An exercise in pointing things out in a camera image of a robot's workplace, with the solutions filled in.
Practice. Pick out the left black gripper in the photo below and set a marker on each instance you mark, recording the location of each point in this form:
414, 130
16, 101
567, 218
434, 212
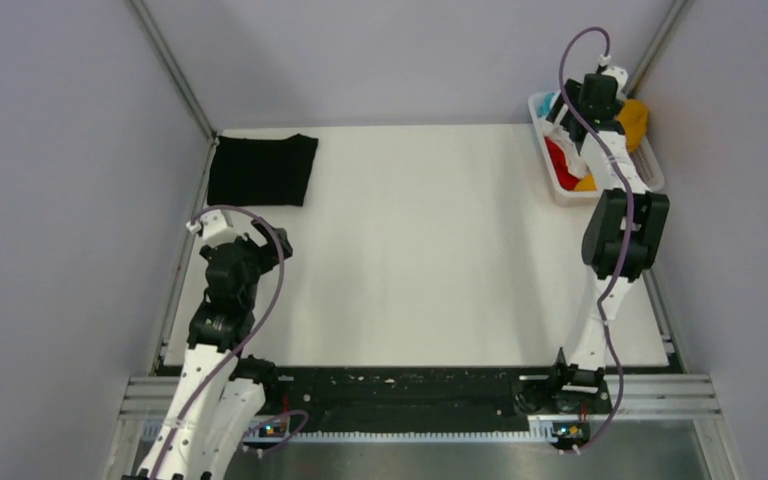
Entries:
251, 245

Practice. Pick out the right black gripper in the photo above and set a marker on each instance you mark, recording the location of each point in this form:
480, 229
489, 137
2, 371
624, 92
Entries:
572, 89

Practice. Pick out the white t shirt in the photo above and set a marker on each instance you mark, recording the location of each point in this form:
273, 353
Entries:
575, 163

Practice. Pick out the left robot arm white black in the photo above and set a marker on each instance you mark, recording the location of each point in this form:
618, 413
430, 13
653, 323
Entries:
219, 391

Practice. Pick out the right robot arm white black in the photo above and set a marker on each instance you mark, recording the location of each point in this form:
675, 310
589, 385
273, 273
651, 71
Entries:
622, 237

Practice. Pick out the yellow t shirt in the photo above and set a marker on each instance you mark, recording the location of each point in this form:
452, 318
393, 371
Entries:
632, 122

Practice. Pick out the cyan t shirt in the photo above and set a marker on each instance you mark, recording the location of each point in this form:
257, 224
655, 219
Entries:
546, 104

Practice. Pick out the folded black t shirt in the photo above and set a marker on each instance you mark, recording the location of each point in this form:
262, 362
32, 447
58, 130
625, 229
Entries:
261, 172

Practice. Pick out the white plastic basket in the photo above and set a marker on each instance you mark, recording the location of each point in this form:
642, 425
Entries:
643, 158

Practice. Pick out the red t shirt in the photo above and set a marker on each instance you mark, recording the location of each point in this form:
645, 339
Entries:
566, 180

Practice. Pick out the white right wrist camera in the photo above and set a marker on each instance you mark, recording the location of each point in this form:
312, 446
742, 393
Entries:
606, 67

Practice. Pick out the right aluminium corner post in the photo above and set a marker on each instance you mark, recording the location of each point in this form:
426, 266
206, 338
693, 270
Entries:
661, 37

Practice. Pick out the aluminium corner post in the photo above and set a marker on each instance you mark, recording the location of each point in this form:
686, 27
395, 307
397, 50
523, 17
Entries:
661, 37
162, 50

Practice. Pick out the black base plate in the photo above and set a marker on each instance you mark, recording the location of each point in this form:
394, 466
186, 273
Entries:
422, 400

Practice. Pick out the left aluminium corner post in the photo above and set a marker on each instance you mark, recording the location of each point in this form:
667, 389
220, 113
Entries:
162, 50

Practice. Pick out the aluminium front rail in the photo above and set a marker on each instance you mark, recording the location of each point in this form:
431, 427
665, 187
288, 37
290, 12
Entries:
647, 396

